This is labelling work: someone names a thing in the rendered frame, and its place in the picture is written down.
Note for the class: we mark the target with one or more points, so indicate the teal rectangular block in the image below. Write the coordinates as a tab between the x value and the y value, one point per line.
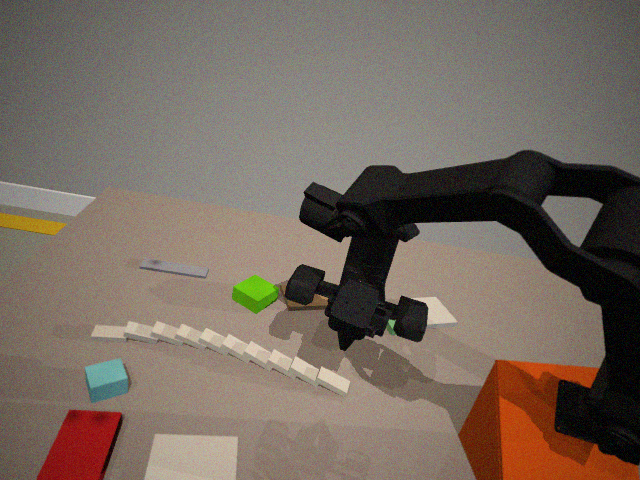
106	380

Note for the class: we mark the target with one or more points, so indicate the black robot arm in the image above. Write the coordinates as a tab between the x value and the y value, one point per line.
383	204

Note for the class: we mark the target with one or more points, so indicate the white flat square slab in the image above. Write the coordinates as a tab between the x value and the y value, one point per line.
192	457

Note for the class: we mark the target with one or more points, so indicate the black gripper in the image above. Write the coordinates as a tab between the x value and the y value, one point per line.
410	315

